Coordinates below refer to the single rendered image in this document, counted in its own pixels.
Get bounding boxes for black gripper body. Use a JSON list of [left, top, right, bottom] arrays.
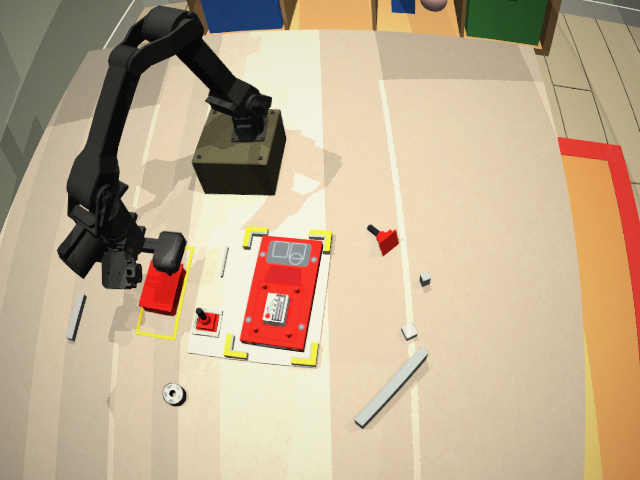
[[101, 212, 186, 274]]

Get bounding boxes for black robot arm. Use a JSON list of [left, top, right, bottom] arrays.
[[57, 5, 272, 290]]

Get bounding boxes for black toy tyre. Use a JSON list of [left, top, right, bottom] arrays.
[[162, 382, 187, 406]]

